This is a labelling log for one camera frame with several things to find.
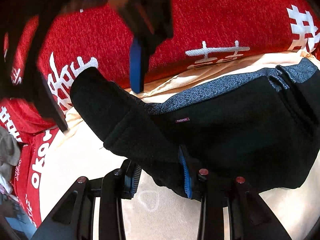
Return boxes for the black pants grey waistband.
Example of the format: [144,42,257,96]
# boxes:
[70,59,319,196]

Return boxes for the red blanket white characters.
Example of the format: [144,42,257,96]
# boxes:
[0,0,320,228]

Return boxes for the grey plush toy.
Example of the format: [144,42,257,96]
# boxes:
[0,127,21,181]

